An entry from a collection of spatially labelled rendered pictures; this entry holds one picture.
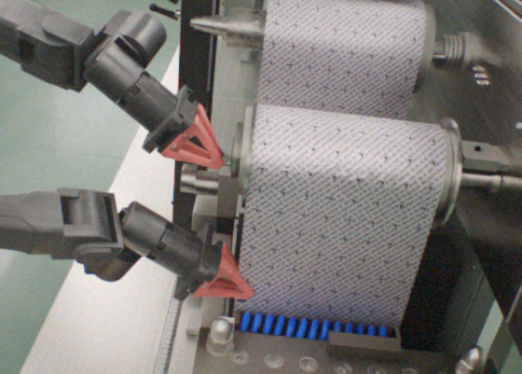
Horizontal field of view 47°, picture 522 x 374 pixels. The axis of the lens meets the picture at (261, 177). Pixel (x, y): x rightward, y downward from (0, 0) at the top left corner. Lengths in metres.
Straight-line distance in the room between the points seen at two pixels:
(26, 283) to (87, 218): 1.79
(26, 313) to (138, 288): 1.33
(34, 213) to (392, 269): 0.45
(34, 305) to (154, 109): 1.74
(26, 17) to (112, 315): 0.50
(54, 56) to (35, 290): 1.78
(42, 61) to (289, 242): 0.38
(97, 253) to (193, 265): 0.13
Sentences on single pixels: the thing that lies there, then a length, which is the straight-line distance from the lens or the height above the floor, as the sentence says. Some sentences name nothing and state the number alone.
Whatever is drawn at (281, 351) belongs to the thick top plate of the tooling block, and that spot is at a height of 1.03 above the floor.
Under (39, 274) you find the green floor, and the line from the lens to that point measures 2.54.
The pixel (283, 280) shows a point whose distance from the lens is 0.82.
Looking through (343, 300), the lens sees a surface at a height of 1.07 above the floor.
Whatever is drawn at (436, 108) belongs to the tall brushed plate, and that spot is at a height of 1.21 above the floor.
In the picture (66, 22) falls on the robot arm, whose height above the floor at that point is 1.39.
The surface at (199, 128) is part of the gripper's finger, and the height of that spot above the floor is 1.29.
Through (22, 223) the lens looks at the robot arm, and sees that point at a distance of 0.71.
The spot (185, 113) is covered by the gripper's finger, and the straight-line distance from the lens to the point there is 0.74.
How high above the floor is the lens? 1.62
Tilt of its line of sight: 30 degrees down
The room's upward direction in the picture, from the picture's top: 7 degrees clockwise
